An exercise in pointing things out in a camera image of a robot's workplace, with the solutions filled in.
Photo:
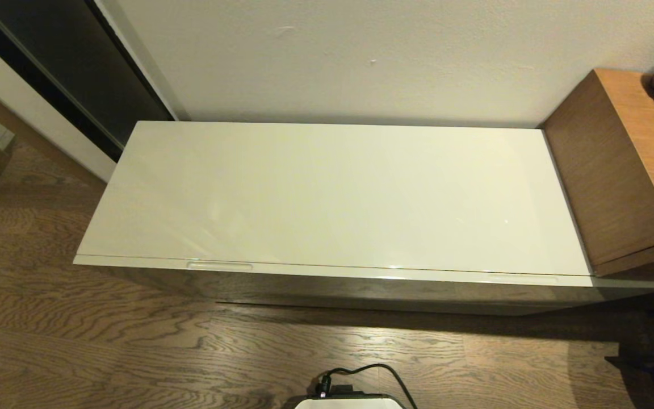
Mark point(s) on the white glossy cabinet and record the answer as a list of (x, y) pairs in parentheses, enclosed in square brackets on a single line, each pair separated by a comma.
[(332, 193)]

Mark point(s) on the white cabinet drawer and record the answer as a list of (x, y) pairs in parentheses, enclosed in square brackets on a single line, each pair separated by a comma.
[(361, 287)]

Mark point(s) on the black stand legs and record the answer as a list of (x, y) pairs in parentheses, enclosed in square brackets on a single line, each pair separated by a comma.
[(653, 363)]

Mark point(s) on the brown wooden side cabinet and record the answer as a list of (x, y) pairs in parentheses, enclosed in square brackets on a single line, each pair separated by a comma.
[(616, 170)]

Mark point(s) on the dark sliding door panel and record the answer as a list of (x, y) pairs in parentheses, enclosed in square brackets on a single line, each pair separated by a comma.
[(77, 62)]

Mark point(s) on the white black robot base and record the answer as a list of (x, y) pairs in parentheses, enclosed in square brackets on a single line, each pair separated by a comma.
[(349, 402)]

